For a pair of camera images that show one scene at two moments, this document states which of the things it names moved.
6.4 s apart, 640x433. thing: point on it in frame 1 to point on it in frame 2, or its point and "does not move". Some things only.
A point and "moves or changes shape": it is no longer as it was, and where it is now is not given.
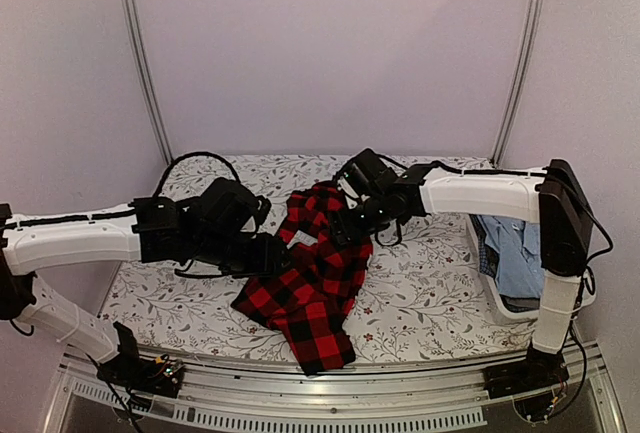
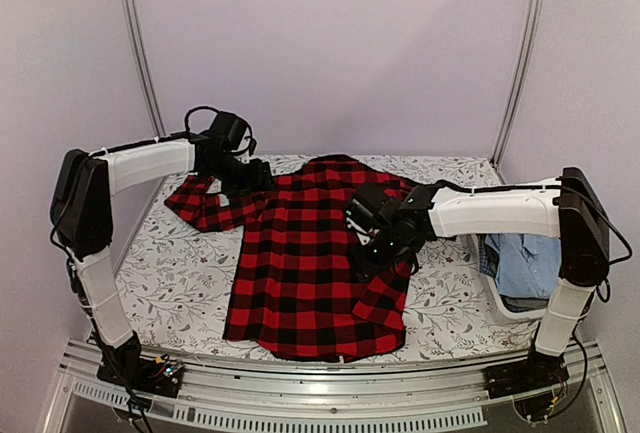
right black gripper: [346, 229] to [365, 266]
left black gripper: [267, 261] to [258, 180]
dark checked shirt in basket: [488, 257] does not move
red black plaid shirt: [310, 294] moves or changes shape
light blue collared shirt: [520, 270] does not move
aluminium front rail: [263, 395] does not move
